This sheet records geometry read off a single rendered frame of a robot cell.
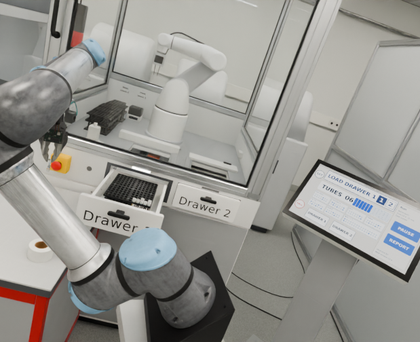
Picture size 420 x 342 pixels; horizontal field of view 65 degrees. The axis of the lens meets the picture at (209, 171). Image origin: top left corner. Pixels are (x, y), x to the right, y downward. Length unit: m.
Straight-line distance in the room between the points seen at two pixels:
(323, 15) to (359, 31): 3.55
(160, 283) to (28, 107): 0.45
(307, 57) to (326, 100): 3.49
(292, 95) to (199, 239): 0.77
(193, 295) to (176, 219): 0.75
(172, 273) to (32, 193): 0.34
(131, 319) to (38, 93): 0.63
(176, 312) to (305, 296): 0.93
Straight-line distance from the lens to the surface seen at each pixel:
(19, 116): 0.67
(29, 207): 0.76
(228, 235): 1.58
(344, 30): 4.89
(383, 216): 1.49
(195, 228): 1.55
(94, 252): 0.81
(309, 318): 1.72
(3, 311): 1.19
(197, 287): 0.85
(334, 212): 1.47
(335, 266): 1.58
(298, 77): 1.40
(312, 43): 1.41
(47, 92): 0.70
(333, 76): 4.87
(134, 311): 1.04
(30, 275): 1.10
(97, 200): 1.17
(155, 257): 0.74
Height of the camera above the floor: 1.48
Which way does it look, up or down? 19 degrees down
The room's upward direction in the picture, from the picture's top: 19 degrees clockwise
